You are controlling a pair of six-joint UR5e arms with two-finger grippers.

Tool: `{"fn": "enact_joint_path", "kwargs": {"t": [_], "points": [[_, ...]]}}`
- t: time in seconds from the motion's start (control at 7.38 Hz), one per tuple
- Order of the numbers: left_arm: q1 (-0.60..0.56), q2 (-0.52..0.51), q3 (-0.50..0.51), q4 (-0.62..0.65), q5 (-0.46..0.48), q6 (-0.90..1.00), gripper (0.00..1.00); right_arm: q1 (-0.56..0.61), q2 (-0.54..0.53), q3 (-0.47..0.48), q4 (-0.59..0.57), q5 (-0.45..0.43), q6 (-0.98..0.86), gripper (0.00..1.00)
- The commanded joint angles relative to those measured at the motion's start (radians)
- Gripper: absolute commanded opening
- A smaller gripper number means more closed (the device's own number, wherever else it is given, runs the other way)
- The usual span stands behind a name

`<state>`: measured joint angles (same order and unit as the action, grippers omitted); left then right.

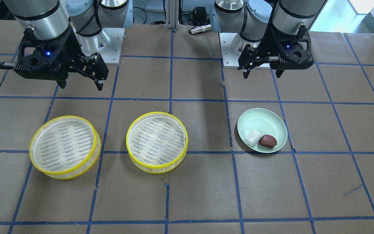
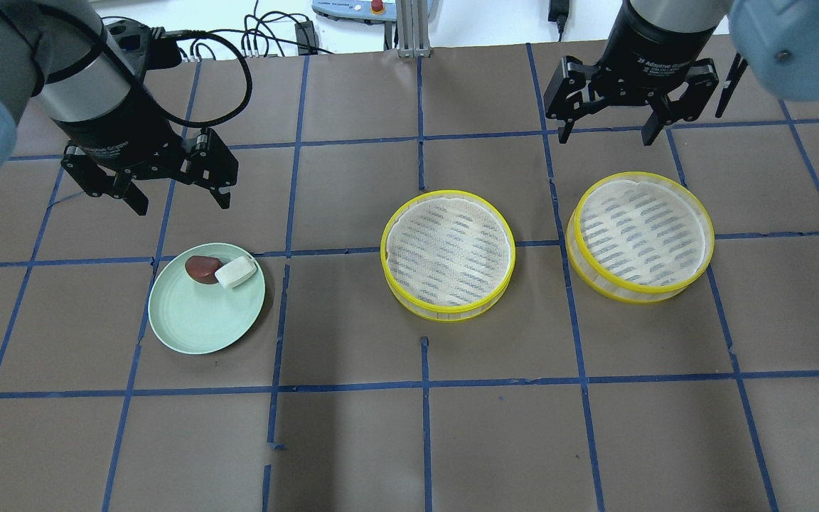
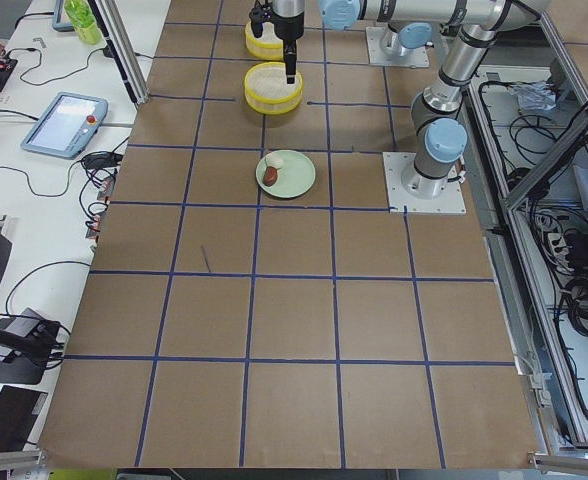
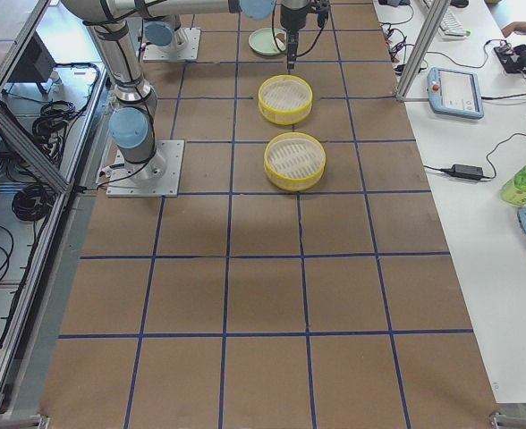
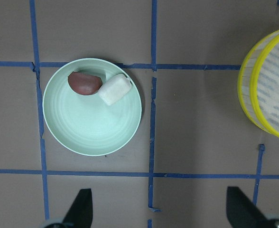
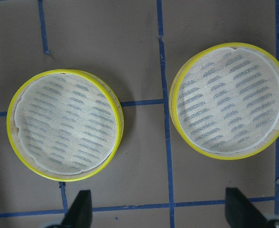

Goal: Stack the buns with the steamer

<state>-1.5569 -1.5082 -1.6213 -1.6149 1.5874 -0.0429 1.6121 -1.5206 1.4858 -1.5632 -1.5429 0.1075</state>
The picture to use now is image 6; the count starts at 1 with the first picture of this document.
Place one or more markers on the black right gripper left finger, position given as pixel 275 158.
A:
pixel 80 212

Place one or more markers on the yellow rimmed bamboo steamer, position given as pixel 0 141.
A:
pixel 224 101
pixel 65 125

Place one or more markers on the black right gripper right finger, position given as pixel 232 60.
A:
pixel 241 213

